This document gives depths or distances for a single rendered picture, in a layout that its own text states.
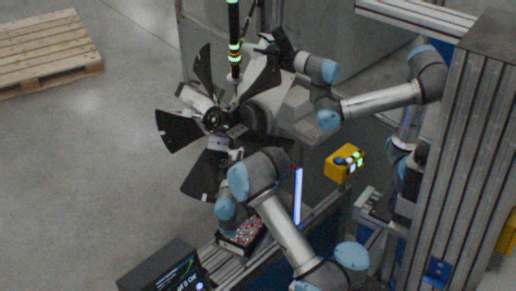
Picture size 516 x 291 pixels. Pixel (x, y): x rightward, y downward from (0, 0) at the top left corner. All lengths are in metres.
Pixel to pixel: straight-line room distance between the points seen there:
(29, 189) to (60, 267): 0.74
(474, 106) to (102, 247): 2.63
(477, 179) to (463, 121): 0.19
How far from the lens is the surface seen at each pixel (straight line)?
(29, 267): 3.73
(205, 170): 2.53
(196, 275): 2.02
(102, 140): 4.41
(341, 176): 2.51
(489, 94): 1.54
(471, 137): 1.63
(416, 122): 2.26
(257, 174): 1.87
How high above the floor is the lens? 2.78
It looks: 41 degrees down
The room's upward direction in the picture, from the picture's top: 1 degrees counter-clockwise
